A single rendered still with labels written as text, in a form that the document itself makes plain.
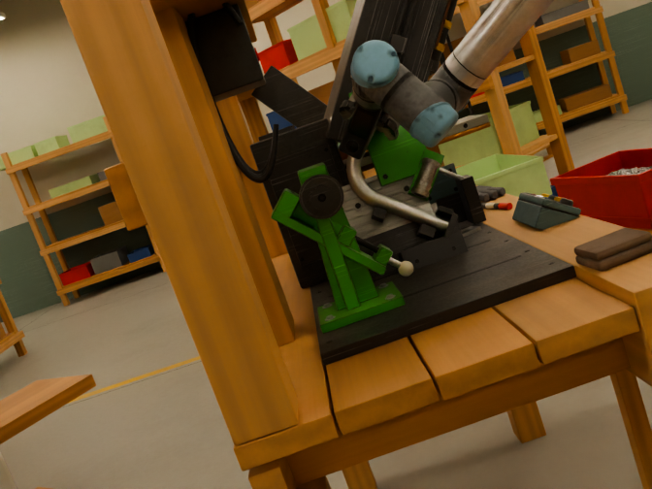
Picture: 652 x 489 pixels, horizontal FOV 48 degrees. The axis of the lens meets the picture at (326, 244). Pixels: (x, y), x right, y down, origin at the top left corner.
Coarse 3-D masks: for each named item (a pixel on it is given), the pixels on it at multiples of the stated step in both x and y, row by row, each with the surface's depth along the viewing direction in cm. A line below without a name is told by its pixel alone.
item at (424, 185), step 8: (424, 160) 150; (432, 160) 149; (424, 168) 150; (432, 168) 150; (424, 176) 149; (432, 176) 150; (416, 184) 150; (424, 184) 149; (416, 192) 149; (424, 192) 149
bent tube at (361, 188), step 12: (348, 156) 151; (348, 168) 151; (360, 168) 151; (360, 180) 150; (360, 192) 150; (372, 192) 150; (372, 204) 150; (384, 204) 149; (396, 204) 149; (408, 216) 149; (420, 216) 149; (432, 216) 149; (444, 228) 149
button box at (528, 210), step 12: (516, 204) 157; (528, 204) 150; (540, 204) 144; (552, 204) 143; (564, 204) 143; (516, 216) 155; (528, 216) 148; (540, 216) 143; (552, 216) 143; (564, 216) 143; (576, 216) 143; (540, 228) 143
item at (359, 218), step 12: (372, 180) 155; (408, 180) 155; (348, 192) 155; (384, 192) 155; (396, 192) 154; (348, 204) 155; (360, 204) 154; (408, 204) 155; (420, 204) 154; (348, 216) 155; (360, 216) 155; (396, 216) 155; (360, 228) 155; (372, 228) 154; (384, 228) 154
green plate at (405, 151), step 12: (348, 96) 156; (372, 144) 154; (384, 144) 154; (396, 144) 154; (408, 144) 154; (420, 144) 154; (372, 156) 154; (384, 156) 154; (396, 156) 154; (408, 156) 154; (420, 156) 153; (384, 168) 153; (396, 168) 153; (408, 168) 153; (384, 180) 153; (396, 180) 153
